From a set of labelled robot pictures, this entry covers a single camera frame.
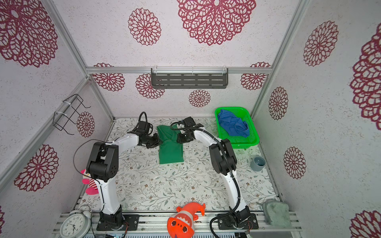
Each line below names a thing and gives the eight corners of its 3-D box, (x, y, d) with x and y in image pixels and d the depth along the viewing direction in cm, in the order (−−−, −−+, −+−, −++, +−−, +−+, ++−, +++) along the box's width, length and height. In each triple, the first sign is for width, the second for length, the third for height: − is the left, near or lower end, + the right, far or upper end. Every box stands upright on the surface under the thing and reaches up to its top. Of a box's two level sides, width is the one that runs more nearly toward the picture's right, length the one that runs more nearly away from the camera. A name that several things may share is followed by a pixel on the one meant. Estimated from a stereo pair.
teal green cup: (251, 171, 94) (255, 166, 89) (248, 160, 99) (251, 154, 94) (263, 171, 94) (267, 166, 89) (259, 160, 99) (263, 154, 94)
